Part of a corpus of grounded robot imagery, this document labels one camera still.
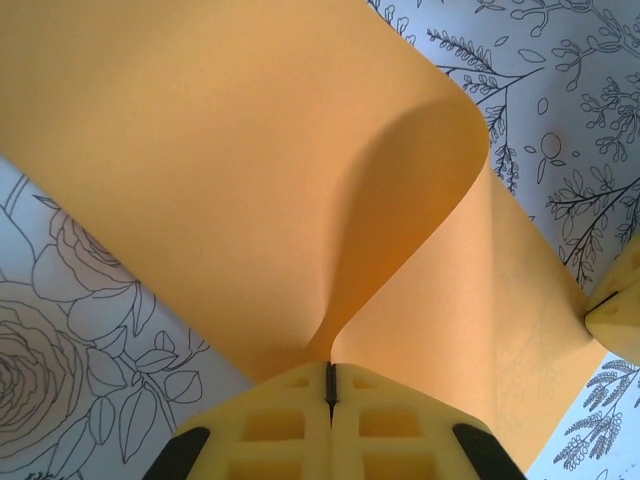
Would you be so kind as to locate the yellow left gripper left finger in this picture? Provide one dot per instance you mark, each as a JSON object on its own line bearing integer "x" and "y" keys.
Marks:
{"x": 270, "y": 440}

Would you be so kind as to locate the orange paper sheet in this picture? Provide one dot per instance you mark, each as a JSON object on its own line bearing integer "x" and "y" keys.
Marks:
{"x": 200, "y": 175}

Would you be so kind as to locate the floral patterned table cover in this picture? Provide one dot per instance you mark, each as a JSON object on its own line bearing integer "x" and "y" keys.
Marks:
{"x": 75, "y": 325}

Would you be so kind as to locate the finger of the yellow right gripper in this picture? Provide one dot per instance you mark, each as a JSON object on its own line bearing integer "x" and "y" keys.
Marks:
{"x": 617, "y": 325}
{"x": 622, "y": 277}

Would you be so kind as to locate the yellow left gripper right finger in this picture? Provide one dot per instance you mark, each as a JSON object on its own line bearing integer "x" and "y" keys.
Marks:
{"x": 400, "y": 440}

